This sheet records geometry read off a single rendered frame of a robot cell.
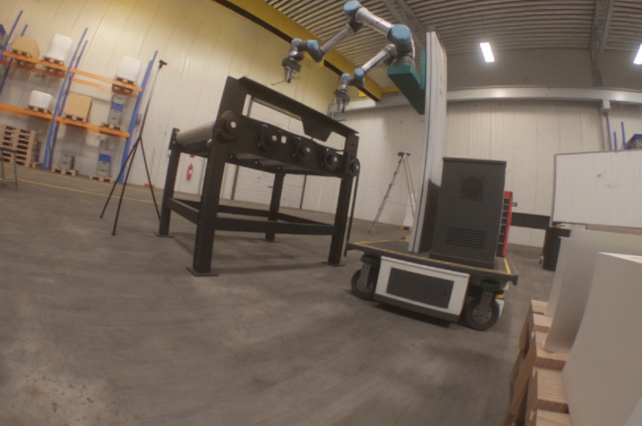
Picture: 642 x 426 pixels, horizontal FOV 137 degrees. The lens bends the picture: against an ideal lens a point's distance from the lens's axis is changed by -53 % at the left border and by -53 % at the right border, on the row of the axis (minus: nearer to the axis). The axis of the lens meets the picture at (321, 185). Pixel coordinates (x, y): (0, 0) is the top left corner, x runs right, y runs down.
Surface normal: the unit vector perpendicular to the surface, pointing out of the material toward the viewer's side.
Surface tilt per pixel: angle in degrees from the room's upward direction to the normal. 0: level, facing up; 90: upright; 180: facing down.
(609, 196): 90
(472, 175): 90
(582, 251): 90
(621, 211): 90
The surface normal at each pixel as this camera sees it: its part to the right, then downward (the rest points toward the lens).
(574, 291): -0.67, -0.15
